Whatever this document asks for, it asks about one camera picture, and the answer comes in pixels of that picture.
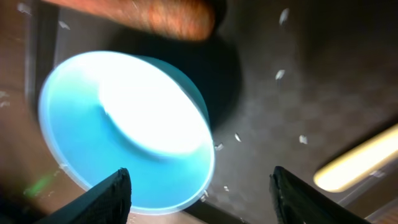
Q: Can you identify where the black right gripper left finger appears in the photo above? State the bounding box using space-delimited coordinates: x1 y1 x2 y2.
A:
35 168 131 224

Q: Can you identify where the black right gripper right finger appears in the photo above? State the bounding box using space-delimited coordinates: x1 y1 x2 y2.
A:
269 166 370 224

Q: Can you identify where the orange carrot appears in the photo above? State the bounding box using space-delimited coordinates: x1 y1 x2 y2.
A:
45 0 216 40

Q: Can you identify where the light blue rice bowl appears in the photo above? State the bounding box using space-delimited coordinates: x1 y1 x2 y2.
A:
38 51 215 215

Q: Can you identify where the yellow plastic spoon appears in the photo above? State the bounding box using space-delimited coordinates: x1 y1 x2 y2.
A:
313 124 397 193

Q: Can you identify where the dark brown serving tray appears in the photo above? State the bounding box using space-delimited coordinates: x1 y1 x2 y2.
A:
27 1 397 223

